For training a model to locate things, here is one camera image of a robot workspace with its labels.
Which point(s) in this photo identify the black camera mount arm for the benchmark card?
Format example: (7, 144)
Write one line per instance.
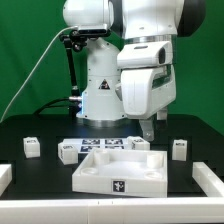
(71, 63)

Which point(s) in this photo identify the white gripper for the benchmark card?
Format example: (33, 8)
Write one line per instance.
(147, 82)

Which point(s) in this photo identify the white front fence rail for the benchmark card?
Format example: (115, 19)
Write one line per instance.
(114, 211)

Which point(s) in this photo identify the white left fence block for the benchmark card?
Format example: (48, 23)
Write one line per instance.
(5, 177)

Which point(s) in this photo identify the white square table top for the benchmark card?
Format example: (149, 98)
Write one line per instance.
(135, 173)

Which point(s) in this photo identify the fiducial marker sheet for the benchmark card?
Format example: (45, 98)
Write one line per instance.
(85, 145)

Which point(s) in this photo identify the grey camera on mount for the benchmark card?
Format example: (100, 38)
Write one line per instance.
(100, 30)

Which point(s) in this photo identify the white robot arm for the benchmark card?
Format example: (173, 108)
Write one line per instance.
(130, 22)

